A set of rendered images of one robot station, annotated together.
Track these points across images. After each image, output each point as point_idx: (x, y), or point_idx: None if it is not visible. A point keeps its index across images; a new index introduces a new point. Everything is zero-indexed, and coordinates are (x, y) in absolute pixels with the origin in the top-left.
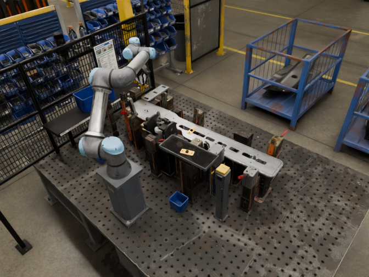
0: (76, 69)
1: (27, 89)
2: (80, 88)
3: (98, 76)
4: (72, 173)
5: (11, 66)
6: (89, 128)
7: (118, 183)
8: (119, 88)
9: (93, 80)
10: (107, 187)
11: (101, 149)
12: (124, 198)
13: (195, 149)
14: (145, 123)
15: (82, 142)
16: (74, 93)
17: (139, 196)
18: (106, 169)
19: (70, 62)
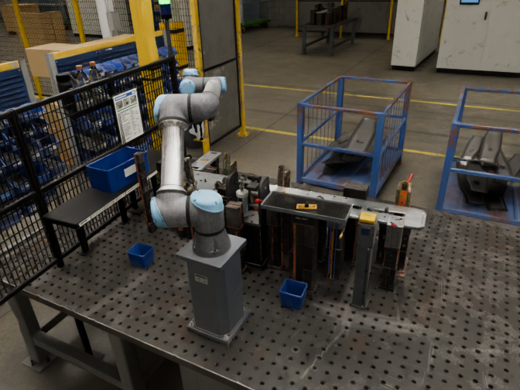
0: (90, 128)
1: (22, 155)
2: (94, 159)
3: (170, 104)
4: (100, 290)
5: (1, 114)
6: (163, 181)
7: (220, 262)
8: (201, 121)
9: (161, 111)
10: (194, 278)
11: (192, 207)
12: (224, 291)
13: (316, 202)
14: (220, 187)
15: (156, 202)
16: (88, 165)
17: (240, 289)
18: (189, 248)
19: (82, 118)
